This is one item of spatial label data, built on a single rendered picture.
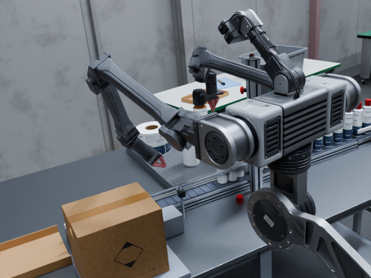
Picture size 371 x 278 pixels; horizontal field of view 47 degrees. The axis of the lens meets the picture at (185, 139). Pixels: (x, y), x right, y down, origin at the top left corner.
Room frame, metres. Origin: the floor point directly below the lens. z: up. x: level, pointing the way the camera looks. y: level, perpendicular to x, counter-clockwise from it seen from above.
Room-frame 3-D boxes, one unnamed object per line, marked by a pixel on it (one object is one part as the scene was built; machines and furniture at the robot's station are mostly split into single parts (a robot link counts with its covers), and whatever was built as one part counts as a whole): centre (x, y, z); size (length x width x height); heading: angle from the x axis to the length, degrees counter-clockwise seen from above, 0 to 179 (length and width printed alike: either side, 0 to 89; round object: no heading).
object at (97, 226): (1.32, 0.29, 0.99); 0.30 x 0.24 x 0.27; 116
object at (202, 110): (2.49, -0.11, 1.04); 0.09 x 0.09 x 0.29
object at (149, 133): (2.33, 0.19, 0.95); 0.20 x 0.20 x 0.14
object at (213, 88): (2.06, -0.15, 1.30); 0.10 x 0.07 x 0.07; 118
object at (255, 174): (1.77, -0.31, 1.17); 0.04 x 0.04 x 0.67; 26
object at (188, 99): (3.51, -0.20, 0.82); 0.34 x 0.24 x 0.04; 132
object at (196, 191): (1.88, -0.21, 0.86); 1.65 x 0.08 x 0.04; 116
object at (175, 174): (2.33, -0.13, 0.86); 0.80 x 0.67 x 0.05; 116
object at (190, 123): (1.12, -0.04, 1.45); 0.09 x 0.08 x 0.12; 126
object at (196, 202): (1.88, -0.21, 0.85); 1.65 x 0.11 x 0.05; 116
